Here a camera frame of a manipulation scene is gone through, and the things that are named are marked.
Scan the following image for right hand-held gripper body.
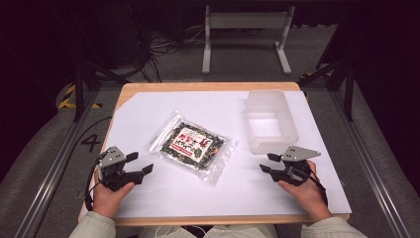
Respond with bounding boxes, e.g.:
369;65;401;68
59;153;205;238
269;145;322;186

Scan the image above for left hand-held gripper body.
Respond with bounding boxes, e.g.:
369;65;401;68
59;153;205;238
97;146;146;192

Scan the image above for translucent plastic container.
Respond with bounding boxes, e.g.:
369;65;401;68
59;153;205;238
244;89;300;156

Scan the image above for clear seaweed snack packet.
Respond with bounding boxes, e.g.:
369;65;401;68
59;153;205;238
147;110;238;186

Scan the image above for person's left hand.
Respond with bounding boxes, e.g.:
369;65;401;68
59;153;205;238
91;168;137;219

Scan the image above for person's right hand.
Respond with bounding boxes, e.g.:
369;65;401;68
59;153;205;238
277;160;333;223

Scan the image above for white paper sheet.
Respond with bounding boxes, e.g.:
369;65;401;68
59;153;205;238
102;90;353;219

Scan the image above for person's torso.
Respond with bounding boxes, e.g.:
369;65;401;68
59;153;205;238
138;223;279;238

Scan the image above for yellow black hazard tape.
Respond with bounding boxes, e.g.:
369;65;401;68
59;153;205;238
57;84;103;110

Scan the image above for white metal stand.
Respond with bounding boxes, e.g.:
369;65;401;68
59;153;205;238
201;5;296;75

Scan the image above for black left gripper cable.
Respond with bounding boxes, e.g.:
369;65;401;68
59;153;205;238
83;154;104;212

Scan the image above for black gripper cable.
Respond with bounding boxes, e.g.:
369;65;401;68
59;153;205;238
306;174;330;206
83;154;104;212

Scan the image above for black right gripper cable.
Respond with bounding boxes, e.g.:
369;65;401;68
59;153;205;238
306;174;330;206

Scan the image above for aluminium rail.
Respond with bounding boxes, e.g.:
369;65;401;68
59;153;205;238
13;88;102;238
329;88;412;238

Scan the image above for black metal frame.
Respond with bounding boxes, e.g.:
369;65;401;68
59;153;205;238
297;58;357;122
70;56;131;123

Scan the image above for thin white cable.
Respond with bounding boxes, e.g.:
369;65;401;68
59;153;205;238
154;225;210;238

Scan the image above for bundle of floor cables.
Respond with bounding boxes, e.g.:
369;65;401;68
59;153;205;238
127;19;206;83

